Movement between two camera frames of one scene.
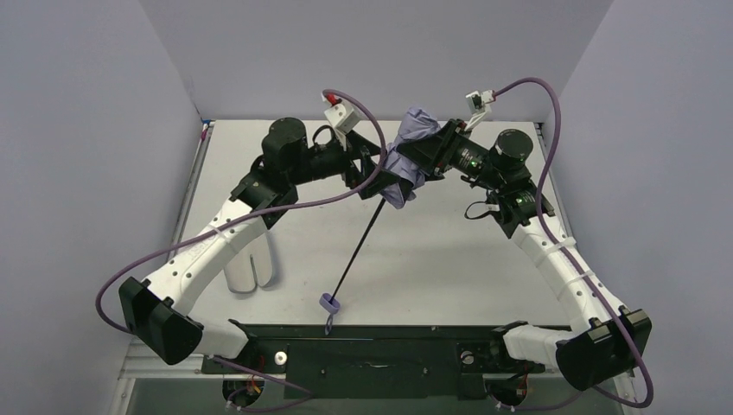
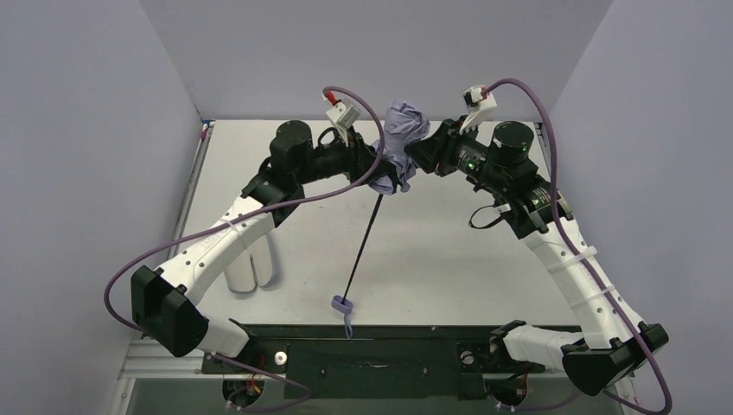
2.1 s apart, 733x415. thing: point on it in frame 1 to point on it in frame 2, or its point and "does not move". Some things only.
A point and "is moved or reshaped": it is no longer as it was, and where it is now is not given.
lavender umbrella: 402,194 is moved or reshaped
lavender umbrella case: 251,267 does not move
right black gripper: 437,146 does not move
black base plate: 439,362 does not move
